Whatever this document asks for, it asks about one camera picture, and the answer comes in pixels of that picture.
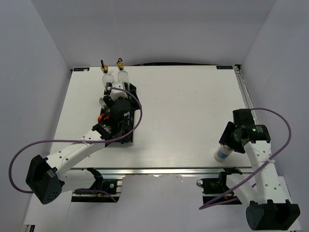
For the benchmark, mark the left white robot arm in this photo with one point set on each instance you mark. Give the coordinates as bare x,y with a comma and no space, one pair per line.
49,177

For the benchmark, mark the red cap amber sauce bottle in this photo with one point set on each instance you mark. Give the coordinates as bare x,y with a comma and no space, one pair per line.
103,117

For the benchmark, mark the aluminium table frame rail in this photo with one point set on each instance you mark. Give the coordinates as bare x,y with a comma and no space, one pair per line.
161,171

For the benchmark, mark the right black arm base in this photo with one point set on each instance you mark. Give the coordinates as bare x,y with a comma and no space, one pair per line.
211,187

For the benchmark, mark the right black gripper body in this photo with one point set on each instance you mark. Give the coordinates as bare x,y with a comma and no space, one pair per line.
229,137

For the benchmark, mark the black divided organizer tray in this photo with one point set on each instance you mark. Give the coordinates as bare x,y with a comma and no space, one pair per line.
105,131

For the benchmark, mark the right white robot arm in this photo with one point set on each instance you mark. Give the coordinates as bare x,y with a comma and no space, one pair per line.
268,207

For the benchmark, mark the square glass oil bottle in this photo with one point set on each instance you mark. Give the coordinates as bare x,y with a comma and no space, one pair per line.
123,74

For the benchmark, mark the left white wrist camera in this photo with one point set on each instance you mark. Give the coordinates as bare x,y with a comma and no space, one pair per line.
117,91

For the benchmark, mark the round glass bottle gold spout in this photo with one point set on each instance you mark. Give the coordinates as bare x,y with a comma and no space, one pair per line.
107,78

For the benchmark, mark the left blue table sticker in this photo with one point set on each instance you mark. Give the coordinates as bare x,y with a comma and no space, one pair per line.
81,69

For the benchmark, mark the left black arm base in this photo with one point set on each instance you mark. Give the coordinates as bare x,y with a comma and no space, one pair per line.
102,190

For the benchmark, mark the blue table sticker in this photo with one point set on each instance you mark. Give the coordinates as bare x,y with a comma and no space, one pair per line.
81,69
223,67

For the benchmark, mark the blue label silver lid jar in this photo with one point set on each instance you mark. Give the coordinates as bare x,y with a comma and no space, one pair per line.
222,153

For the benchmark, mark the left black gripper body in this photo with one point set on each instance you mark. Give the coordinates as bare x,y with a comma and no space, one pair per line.
109,101

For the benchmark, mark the right blue table sticker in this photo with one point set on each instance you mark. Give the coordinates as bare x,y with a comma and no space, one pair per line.
223,67

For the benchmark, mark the tall clear jar with grains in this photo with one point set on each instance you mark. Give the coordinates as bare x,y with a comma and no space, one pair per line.
105,101

